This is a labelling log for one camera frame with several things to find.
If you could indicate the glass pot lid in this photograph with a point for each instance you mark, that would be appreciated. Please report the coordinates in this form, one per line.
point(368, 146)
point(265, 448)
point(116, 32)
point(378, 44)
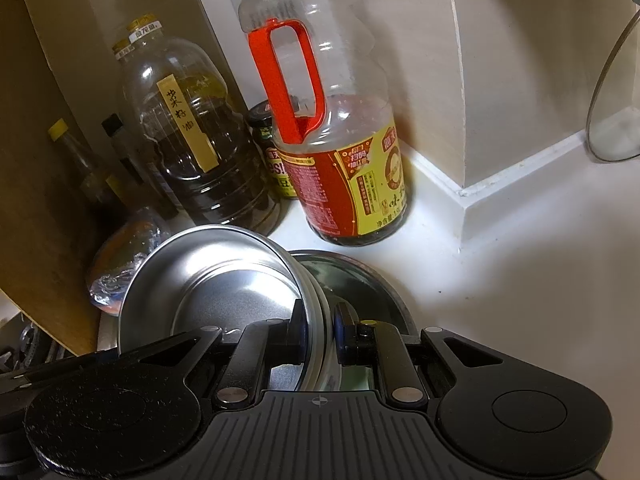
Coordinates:
point(615, 125)

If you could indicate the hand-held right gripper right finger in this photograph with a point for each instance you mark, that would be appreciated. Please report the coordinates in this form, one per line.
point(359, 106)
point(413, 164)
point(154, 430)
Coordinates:
point(342, 332)

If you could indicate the stainless steel bowl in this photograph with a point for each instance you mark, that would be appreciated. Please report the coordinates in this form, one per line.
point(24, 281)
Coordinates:
point(215, 280)

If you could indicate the clear oil bottle yellow cap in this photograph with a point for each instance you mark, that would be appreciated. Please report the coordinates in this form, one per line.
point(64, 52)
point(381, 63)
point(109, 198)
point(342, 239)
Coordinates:
point(131, 75)

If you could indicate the slim bottle black cap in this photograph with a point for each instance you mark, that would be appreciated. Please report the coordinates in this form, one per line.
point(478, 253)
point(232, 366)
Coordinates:
point(122, 150)

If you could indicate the black gas stove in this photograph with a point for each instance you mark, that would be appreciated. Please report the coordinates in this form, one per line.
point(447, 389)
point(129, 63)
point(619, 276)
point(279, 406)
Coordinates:
point(30, 350)

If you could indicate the slim bottle yellow cap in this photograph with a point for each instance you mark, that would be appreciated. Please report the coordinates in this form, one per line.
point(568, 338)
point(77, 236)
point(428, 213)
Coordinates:
point(87, 170)

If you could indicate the large oil bottle yellow strip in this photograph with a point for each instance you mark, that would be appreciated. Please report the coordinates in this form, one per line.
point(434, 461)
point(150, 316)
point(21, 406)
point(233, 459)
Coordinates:
point(200, 160)

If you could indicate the clear plastic bag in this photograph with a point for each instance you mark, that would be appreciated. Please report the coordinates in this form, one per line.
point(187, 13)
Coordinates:
point(125, 255)

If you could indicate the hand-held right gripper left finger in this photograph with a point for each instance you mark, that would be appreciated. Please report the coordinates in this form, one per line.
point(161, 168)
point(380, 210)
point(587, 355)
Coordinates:
point(299, 332)

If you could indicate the dark lidded sauce jar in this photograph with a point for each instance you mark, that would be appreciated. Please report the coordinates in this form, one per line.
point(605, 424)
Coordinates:
point(270, 160)

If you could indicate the brown splash guard board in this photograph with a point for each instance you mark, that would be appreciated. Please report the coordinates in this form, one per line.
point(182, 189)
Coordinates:
point(40, 135)

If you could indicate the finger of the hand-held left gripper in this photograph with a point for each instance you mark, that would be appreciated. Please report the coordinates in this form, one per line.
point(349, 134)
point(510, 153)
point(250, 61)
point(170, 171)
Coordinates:
point(30, 377)

